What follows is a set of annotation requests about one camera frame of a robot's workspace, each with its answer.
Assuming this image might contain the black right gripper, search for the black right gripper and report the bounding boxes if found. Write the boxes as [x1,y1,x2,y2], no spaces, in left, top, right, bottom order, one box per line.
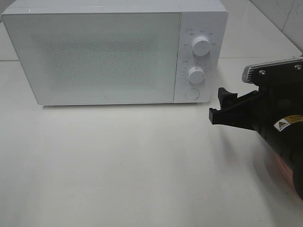
[209,84,303,163]

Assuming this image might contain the round white door button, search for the round white door button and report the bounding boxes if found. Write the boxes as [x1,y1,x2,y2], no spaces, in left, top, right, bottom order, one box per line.
[185,88,200,100]

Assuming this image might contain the pink round plate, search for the pink round plate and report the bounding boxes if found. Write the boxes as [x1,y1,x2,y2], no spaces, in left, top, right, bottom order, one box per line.
[276,154,303,200]

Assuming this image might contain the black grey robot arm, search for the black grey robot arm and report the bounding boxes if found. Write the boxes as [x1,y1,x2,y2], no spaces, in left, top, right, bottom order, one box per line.
[209,83,303,196]

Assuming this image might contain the lower white microwave knob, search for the lower white microwave knob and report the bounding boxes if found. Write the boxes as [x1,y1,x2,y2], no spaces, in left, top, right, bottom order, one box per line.
[188,67,205,84]

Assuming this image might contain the white microwave knob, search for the white microwave knob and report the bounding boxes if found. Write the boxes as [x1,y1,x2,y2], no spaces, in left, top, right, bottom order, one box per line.
[188,67,205,84]
[191,35,211,56]

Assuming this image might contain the upper white microwave knob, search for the upper white microwave knob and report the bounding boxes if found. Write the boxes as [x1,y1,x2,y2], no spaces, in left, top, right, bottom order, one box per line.
[191,35,211,56]

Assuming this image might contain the white microwave oven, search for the white microwave oven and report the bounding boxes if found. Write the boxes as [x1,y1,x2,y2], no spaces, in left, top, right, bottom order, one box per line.
[1,0,228,105]

